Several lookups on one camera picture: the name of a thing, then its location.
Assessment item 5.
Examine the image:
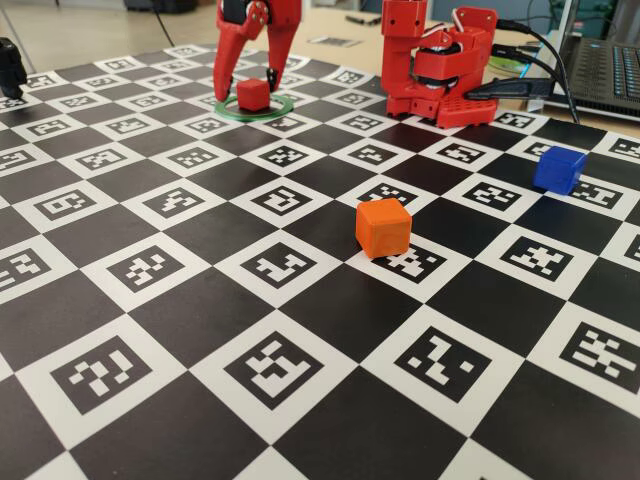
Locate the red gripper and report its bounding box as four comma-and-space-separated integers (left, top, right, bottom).
213, 0, 304, 102

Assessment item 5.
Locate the red cube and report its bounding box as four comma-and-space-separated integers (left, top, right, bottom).
236, 78, 271, 112

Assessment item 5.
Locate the orange cube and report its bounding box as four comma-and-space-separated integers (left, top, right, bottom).
355, 197, 414, 260

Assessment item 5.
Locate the blue cube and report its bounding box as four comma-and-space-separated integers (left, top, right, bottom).
532, 145, 587, 195

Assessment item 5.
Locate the printed marker paper sheet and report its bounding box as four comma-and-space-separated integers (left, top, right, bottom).
307, 34, 362, 49

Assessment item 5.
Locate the black floor box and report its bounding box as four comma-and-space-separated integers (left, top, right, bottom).
123, 0, 199, 14

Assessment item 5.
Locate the yellow green round object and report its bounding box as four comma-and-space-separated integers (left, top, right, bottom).
488, 53, 531, 80

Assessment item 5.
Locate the black power connector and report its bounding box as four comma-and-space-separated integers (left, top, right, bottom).
463, 77, 554, 101

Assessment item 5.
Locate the black white marker board mat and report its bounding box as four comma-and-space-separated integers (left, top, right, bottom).
0, 42, 640, 480

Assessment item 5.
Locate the dark grey laptop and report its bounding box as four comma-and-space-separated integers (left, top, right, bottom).
542, 0, 640, 121

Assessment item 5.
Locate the green ring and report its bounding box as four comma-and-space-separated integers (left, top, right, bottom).
214, 93, 295, 123

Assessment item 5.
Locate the black floor cable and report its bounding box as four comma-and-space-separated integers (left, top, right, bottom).
152, 9, 177, 49

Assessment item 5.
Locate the black clamp mount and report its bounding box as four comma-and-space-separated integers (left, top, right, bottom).
0, 37, 29, 100

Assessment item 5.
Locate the black plug cable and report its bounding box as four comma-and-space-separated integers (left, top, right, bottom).
492, 43, 544, 64

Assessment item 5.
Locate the thick black usb cable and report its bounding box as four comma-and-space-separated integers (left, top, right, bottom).
494, 18, 582, 125

